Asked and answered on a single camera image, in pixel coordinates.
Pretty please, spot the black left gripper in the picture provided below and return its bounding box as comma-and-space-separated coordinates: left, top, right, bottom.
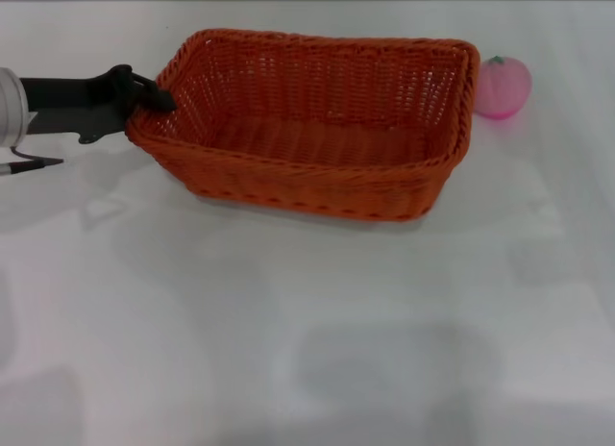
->
18, 64, 177, 144

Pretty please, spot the orange woven rectangular basket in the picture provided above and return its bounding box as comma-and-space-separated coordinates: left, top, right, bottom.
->
125, 28, 481, 222

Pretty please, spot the silver black-tipped rod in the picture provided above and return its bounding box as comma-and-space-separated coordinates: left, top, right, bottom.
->
0, 158, 64, 178

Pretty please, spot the pink peach toy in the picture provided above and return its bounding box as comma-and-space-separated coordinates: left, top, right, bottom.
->
473, 55, 533, 120

